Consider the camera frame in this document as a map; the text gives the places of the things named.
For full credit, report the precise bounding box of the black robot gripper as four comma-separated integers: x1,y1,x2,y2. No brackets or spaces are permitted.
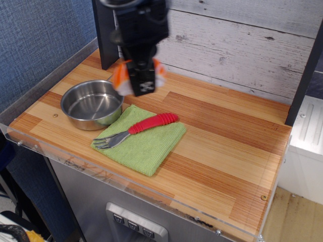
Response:
101,1,169,97

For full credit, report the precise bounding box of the orange salmon sushi toy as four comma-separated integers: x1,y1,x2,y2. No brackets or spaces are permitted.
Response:
112,58,166,96

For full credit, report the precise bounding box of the green microfiber cloth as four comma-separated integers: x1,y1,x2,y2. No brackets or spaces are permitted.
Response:
91,105,186,176

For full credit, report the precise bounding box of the stainless steel cabinet front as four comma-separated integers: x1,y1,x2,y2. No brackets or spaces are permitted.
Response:
49,159,225,241

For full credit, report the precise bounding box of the silver control panel with buttons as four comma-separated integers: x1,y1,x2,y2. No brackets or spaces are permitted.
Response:
105,202,169,241

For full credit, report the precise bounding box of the clear acrylic table guard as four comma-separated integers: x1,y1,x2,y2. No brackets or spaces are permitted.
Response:
1,121,286,241

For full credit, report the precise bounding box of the white ribbed appliance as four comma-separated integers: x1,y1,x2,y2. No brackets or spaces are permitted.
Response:
278,96,322,204

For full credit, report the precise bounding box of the steel saucepan with handle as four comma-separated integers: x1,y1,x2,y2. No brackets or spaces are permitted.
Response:
61,80,124,131

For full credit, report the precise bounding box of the left black vertical post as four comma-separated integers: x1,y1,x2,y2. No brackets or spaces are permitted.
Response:
92,0,119,70

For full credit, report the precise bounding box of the black vertical post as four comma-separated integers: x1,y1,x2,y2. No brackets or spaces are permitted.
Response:
92,0,119,70
285,22,323,127

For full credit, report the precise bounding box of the red handled metal fork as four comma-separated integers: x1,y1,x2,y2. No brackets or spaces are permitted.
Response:
93,113,178,149

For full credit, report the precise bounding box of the right black vertical post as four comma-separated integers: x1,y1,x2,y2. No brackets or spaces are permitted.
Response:
285,22,323,127

